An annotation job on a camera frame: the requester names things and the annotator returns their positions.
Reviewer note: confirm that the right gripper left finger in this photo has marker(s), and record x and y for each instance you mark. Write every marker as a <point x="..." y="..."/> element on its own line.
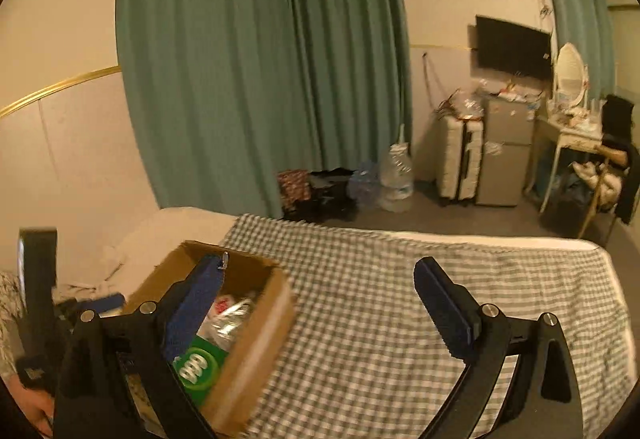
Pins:
<point x="93" y="399"/>

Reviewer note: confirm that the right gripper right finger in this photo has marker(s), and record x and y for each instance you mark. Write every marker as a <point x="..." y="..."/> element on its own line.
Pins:
<point x="542" y="400"/>

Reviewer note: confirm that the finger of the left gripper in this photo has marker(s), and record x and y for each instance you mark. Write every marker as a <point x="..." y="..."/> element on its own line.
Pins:
<point x="101" y="306"/>

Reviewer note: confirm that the green medicine box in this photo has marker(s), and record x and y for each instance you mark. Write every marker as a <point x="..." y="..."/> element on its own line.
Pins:
<point x="199" y="368"/>

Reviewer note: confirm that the floral patterned pillow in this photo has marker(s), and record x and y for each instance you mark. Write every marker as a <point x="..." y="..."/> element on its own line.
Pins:
<point x="10" y="312"/>

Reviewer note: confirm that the white printed packet in box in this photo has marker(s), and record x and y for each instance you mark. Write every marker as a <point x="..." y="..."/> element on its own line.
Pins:
<point x="223" y="322"/>

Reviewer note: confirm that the brown cardboard box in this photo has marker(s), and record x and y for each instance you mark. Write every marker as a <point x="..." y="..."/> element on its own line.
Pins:
<point x="251" y="360"/>

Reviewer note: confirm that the checkered bed sheet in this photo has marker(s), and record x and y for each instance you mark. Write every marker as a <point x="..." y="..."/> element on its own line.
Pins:
<point x="363" y="358"/>

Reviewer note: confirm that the brown patterned bag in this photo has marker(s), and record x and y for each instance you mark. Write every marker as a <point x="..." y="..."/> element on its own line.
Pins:
<point x="294" y="188"/>

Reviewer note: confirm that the wooden chair with clothes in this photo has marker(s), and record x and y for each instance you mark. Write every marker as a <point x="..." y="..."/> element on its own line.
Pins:
<point x="616" y="179"/>

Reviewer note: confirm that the large clear water bottle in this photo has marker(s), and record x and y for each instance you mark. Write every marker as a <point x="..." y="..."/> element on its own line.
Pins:
<point x="396" y="179"/>

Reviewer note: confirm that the white suitcase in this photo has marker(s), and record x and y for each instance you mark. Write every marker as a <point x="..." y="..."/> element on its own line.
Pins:
<point x="458" y="158"/>

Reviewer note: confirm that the grey mini fridge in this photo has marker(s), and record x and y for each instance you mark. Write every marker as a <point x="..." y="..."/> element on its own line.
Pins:
<point x="508" y="136"/>

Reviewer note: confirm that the crushed clear water bottle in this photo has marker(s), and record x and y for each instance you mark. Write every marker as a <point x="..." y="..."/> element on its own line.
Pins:
<point x="364" y="185"/>

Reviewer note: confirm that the green curtain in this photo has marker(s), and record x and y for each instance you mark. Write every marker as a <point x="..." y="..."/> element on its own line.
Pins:
<point x="587" y="25"/>
<point x="224" y="95"/>

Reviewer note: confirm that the white oval vanity mirror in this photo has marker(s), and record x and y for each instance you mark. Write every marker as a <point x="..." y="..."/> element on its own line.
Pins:
<point x="570" y="80"/>

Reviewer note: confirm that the black wall television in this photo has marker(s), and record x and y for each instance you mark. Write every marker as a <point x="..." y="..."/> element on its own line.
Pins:
<point x="513" y="48"/>

